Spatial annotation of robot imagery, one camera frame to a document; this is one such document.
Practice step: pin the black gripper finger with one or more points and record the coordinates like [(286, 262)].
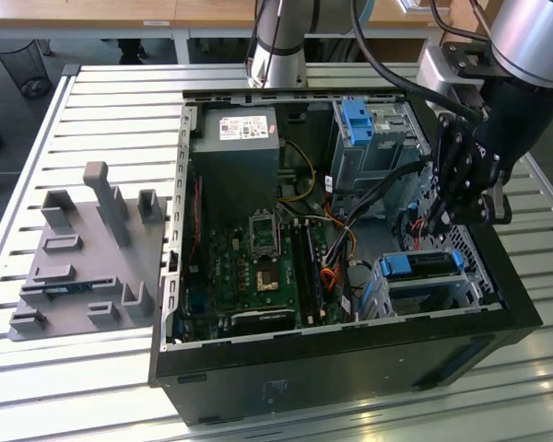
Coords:
[(479, 207), (449, 161)]

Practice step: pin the hard disk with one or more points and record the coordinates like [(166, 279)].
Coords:
[(396, 267)]

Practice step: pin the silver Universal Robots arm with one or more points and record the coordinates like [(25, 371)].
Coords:
[(281, 27)]

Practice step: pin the metal disk bay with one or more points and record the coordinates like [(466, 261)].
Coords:
[(424, 299)]

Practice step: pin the black RAM slot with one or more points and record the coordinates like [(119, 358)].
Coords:
[(299, 271)]

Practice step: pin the metal drive cage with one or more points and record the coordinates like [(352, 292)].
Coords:
[(382, 147)]

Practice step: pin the blue drive latch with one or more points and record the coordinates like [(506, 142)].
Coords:
[(357, 124)]

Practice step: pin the wooden side panel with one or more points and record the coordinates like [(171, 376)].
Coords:
[(470, 14)]

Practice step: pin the black RAM stick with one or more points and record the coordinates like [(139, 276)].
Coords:
[(314, 271)]

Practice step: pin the CPU socket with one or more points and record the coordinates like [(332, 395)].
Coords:
[(263, 232)]

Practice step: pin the gold framed chipset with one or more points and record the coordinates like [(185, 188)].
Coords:
[(268, 281)]

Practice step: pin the grey power supply unit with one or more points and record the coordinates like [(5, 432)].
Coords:
[(230, 175)]

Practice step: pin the black open PC case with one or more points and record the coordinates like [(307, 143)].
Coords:
[(304, 377)]

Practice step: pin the green motherboard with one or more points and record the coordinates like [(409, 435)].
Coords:
[(230, 276)]

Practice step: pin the black expansion card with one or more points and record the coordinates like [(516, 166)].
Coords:
[(258, 320)]

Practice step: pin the grey parts rack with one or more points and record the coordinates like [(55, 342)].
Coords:
[(92, 244)]

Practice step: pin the green RAM stick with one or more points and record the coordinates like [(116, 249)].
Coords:
[(60, 290)]

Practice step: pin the black mesh wastebasket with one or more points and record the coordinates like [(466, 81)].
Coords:
[(20, 64)]

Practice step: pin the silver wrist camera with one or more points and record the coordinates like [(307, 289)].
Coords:
[(435, 78)]

